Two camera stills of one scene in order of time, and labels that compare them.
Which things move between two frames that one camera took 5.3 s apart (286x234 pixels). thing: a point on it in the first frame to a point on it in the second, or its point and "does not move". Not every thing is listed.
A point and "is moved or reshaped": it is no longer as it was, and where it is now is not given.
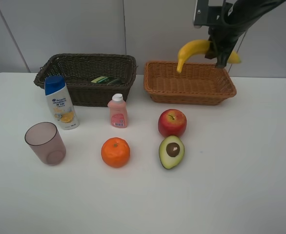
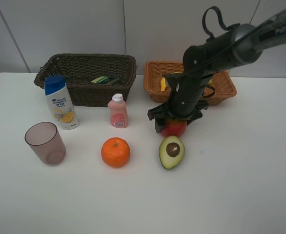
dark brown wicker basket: x=91 y=79 does not move
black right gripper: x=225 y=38 to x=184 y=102
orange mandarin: x=115 y=152 does not move
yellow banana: x=197 y=46 is moved or reshaped
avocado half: x=171 y=151 does not move
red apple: x=172 y=122 does not move
